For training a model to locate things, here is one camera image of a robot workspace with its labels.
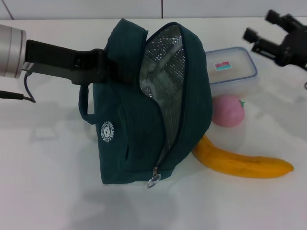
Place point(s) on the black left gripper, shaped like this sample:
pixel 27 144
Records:
pixel 60 61

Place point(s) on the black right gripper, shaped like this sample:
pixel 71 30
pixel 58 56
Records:
pixel 295 48

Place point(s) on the clear food container blue lid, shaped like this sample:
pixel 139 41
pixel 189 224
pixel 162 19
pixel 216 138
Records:
pixel 230 69

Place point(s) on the dark teal lunch bag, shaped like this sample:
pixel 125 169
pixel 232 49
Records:
pixel 134 134

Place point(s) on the pink toy peach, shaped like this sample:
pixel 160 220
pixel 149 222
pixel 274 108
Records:
pixel 226 112

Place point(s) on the yellow banana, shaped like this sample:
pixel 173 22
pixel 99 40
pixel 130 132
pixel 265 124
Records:
pixel 239 165

